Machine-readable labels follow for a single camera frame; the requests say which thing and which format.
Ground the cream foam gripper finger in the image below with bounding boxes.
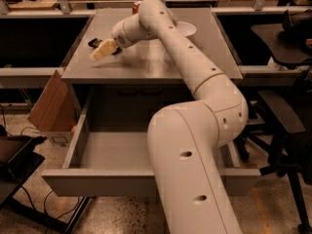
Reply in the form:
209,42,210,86
91,39,118,60

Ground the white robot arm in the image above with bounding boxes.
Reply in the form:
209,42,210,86
92,0,248,234

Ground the grey open top drawer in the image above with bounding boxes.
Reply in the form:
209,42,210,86
43,86,256,197

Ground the grey cabinet counter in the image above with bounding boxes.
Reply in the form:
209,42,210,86
62,8,242,84

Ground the red soda can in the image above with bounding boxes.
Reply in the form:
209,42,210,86
132,0,142,15

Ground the white ceramic bowl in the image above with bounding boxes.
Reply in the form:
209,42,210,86
176,21,196,37

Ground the brown cardboard box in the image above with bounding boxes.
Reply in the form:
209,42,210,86
27,71,77,149

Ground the black cart at left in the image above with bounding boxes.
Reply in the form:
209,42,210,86
0,136,90,234

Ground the black office chair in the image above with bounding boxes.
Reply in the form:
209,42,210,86
239,10,312,234

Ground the black floor cable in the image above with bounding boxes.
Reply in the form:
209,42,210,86
19,185,82,234

